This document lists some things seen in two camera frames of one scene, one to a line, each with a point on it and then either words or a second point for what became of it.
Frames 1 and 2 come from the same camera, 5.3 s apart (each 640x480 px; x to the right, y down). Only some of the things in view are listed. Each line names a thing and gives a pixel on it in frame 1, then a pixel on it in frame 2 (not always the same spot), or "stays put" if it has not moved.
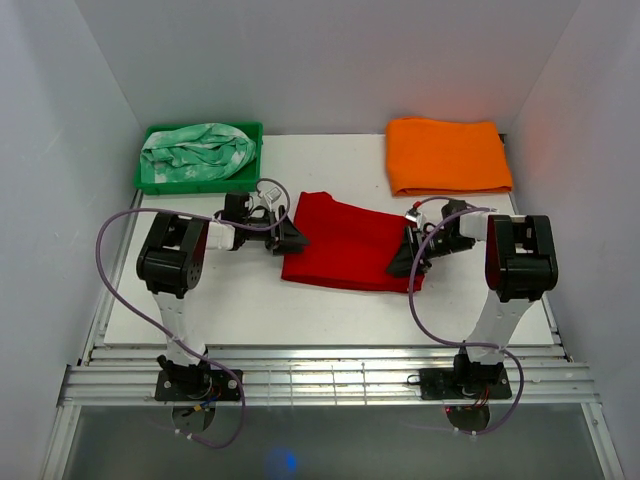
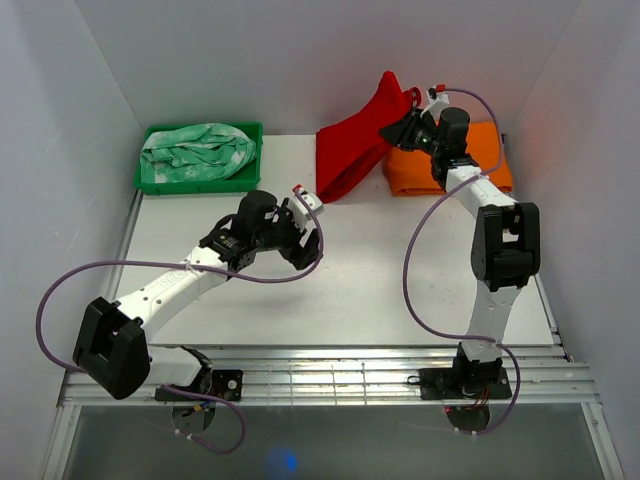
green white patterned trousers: (194, 154) stays put
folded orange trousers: (428, 156) stays put
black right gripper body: (440, 244) → (424, 134)
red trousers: (349, 245) → (351, 151)
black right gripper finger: (402, 264) → (397, 132)
